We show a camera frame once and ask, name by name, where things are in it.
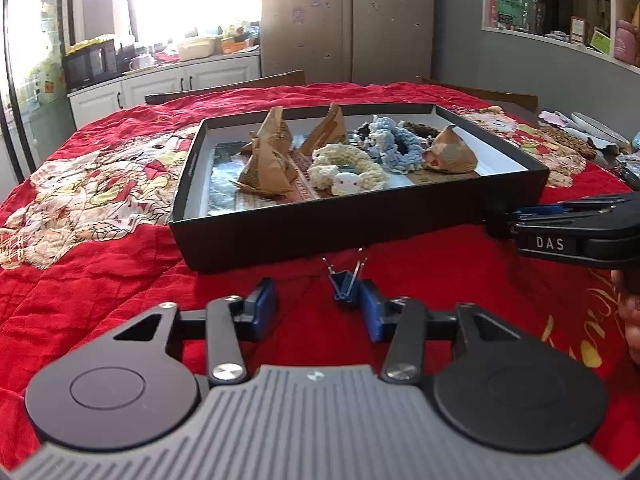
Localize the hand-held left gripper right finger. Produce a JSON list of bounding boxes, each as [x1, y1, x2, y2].
[[359, 279, 523, 386]]

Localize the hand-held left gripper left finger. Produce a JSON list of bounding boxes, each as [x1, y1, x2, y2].
[[114, 277, 278, 387]]

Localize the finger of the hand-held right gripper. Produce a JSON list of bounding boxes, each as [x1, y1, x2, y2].
[[485, 212, 601, 241], [512, 196, 635, 218]]

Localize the blue binder clip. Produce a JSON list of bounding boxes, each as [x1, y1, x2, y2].
[[322, 249, 369, 307]]

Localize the brown triangular snack packet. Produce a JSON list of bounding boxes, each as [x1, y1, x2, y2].
[[230, 135, 299, 196], [241, 107, 296, 156], [424, 125, 480, 175], [298, 102, 348, 156]]

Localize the black shallow box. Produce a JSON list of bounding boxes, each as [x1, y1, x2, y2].
[[169, 102, 551, 275]]

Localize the blue knitted scrunchie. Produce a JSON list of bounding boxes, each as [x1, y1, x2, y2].
[[367, 116, 426, 173]]

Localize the brown speckled scrunchie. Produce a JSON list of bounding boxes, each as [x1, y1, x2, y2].
[[397, 120, 441, 141]]

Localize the cream knitted scrunchie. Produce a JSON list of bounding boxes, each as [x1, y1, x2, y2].
[[306, 143, 390, 196]]

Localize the black scrunchie white lace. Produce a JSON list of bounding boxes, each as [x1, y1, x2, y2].
[[350, 122, 383, 146]]

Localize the person's right hand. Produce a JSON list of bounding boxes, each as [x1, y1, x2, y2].
[[611, 267, 640, 366]]

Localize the brown beaded mat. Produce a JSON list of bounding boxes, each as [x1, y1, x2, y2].
[[537, 125, 598, 158]]

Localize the white plate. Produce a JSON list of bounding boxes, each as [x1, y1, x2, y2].
[[570, 111, 632, 148]]

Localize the dark wooden chair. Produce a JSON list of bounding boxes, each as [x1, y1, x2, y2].
[[416, 76, 540, 113], [145, 70, 307, 106]]

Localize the illustrated book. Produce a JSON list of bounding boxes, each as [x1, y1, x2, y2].
[[207, 130, 481, 217]]

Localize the red printed blanket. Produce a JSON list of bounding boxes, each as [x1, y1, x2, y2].
[[0, 81, 640, 461]]

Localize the green card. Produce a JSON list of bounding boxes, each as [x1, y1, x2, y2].
[[590, 27, 613, 56]]

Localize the green paper bag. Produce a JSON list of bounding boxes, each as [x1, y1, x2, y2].
[[495, 0, 535, 31]]

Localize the white kitchen cabinet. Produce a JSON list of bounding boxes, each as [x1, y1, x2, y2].
[[67, 54, 262, 130]]

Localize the beige plastic container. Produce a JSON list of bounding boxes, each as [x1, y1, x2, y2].
[[176, 36, 223, 61]]

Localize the beige two-door fridge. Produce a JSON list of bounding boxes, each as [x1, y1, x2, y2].
[[260, 0, 435, 86]]

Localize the black microwave oven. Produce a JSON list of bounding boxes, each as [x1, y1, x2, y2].
[[61, 39, 119, 92]]

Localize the yellow flowers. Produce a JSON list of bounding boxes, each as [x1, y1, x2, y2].
[[65, 34, 117, 55]]

